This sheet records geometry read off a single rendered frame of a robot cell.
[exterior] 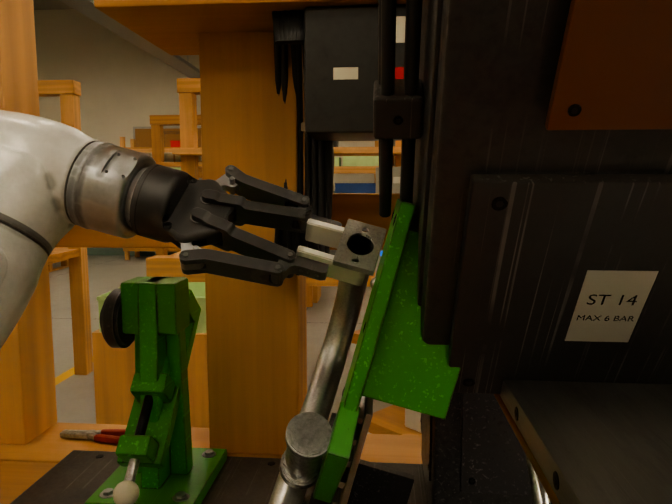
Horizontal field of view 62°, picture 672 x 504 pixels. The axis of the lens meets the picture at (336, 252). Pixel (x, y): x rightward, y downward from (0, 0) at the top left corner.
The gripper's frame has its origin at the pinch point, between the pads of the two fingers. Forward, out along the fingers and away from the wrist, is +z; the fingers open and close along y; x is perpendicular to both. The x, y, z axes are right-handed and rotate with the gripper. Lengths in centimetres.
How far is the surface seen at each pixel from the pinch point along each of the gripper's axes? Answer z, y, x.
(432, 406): 11.3, -14.2, -2.7
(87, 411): -128, 53, 287
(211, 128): -23.2, 23.5, 11.3
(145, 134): -457, 673, 718
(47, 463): -34, -19, 45
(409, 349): 8.3, -11.3, -5.4
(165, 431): -14.6, -14.8, 24.3
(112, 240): -38, 14, 33
